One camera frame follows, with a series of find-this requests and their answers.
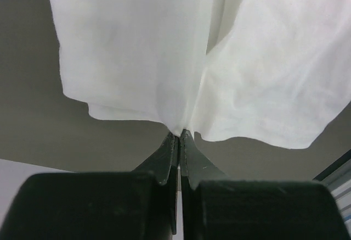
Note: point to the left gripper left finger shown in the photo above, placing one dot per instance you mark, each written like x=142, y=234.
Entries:
x=140, y=204

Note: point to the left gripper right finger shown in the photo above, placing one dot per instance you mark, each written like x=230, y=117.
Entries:
x=217, y=207

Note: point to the white printed t shirt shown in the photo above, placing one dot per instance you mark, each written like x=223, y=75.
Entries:
x=277, y=71

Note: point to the aluminium frame rail front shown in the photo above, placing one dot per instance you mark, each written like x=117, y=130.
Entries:
x=336, y=177

